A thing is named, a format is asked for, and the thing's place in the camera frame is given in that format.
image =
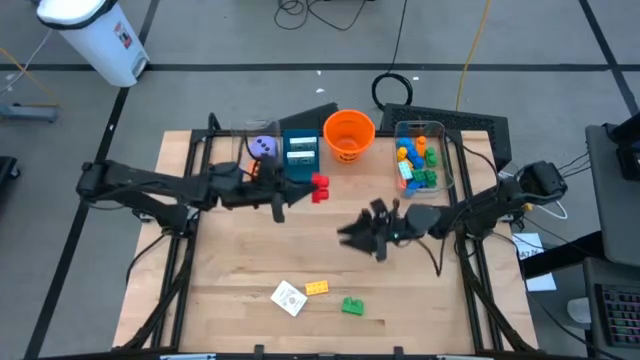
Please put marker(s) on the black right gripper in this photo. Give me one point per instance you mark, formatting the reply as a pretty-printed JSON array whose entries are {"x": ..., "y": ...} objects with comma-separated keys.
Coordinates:
[{"x": 417, "y": 220}]

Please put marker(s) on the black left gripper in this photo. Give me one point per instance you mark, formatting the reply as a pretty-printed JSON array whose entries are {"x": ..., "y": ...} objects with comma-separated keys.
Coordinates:
[{"x": 240, "y": 192}]

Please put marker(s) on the red toy block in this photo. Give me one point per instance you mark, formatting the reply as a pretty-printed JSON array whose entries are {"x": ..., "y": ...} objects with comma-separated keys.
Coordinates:
[{"x": 320, "y": 187}]

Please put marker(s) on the purple foam die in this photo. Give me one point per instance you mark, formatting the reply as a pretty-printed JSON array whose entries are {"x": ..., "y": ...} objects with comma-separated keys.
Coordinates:
[{"x": 264, "y": 146}]

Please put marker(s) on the clear plastic bin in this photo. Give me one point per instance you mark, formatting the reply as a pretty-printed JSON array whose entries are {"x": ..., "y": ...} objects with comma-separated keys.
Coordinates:
[
  {"x": 240, "y": 145},
  {"x": 442, "y": 150}
]

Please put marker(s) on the orange eight-stud brick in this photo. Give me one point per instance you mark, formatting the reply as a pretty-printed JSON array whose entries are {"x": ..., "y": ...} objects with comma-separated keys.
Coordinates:
[{"x": 401, "y": 183}]

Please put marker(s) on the yellow eight-stud brick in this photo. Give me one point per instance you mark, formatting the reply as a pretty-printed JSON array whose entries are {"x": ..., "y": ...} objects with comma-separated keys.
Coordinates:
[{"x": 317, "y": 287}]

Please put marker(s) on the small dark blue brick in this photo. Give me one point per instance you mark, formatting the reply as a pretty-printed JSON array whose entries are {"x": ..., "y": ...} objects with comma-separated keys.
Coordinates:
[{"x": 420, "y": 184}]

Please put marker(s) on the mint eight-stud brick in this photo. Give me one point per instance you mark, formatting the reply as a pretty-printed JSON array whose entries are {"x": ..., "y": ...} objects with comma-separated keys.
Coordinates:
[{"x": 405, "y": 170}]

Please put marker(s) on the dark green small brick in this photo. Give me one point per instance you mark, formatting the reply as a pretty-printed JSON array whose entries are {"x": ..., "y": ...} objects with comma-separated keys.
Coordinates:
[{"x": 418, "y": 175}]

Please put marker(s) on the green eight-stud brick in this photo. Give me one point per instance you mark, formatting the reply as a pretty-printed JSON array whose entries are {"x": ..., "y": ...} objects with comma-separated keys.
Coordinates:
[{"x": 431, "y": 178}]

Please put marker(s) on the yellow toy block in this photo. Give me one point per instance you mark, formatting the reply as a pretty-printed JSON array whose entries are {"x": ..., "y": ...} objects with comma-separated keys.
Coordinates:
[{"x": 402, "y": 153}]

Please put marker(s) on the card deck brown print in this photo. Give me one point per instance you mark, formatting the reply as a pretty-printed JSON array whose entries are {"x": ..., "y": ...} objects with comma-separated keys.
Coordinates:
[{"x": 289, "y": 298}]

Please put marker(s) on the green toy block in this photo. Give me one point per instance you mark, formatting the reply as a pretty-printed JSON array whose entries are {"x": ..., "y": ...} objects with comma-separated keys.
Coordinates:
[{"x": 431, "y": 156}]

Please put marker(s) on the orange toy block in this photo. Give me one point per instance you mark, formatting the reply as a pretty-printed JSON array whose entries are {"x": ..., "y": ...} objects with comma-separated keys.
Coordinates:
[{"x": 421, "y": 145}]

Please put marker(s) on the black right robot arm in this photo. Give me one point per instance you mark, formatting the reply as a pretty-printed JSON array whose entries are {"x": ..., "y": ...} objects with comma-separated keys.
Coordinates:
[{"x": 500, "y": 200}]

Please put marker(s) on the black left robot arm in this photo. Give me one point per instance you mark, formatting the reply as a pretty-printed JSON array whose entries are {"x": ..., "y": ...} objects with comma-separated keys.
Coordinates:
[{"x": 140, "y": 180}]

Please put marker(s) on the teal plastic bin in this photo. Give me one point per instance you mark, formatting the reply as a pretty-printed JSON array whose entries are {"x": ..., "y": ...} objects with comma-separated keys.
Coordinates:
[{"x": 300, "y": 174}]

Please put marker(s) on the green plastic bin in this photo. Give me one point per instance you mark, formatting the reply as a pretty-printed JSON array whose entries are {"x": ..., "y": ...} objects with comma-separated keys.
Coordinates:
[{"x": 353, "y": 306}]

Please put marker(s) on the black wedge panel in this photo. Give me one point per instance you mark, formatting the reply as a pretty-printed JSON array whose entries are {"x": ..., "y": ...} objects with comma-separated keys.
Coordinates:
[{"x": 315, "y": 117}]

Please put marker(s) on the orange pumpkin bucket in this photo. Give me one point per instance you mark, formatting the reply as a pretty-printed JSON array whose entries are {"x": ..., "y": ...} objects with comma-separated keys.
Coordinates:
[{"x": 349, "y": 131}]

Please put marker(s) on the white paper sheet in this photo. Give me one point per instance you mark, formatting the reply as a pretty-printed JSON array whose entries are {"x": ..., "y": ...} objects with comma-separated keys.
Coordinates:
[{"x": 542, "y": 282}]

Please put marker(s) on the grey computer mouse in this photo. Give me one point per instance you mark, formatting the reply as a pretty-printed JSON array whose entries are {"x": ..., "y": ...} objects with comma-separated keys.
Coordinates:
[{"x": 579, "y": 310}]

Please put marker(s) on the white trash bin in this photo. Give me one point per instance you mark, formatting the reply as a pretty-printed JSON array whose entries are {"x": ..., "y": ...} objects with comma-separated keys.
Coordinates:
[{"x": 100, "y": 40}]

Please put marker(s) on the grey side desk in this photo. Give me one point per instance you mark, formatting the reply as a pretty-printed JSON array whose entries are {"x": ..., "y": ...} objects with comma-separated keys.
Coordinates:
[{"x": 615, "y": 225}]

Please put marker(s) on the grey floor stand base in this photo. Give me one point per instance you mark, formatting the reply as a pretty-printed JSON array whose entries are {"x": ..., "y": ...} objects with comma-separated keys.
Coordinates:
[{"x": 30, "y": 112}]

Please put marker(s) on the backlit computer keyboard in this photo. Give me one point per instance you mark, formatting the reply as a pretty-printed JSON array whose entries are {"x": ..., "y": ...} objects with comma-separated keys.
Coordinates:
[{"x": 620, "y": 315}]

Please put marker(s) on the black desk device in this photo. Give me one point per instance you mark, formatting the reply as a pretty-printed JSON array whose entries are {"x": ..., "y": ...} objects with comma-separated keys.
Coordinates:
[{"x": 627, "y": 155}]

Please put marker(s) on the black floor object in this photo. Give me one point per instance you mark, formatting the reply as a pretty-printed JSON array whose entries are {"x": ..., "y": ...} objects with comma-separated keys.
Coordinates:
[{"x": 6, "y": 170}]

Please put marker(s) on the silver aluminium frame bar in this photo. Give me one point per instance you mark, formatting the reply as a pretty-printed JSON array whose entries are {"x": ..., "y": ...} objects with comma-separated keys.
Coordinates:
[
  {"x": 187, "y": 357},
  {"x": 462, "y": 357}
]

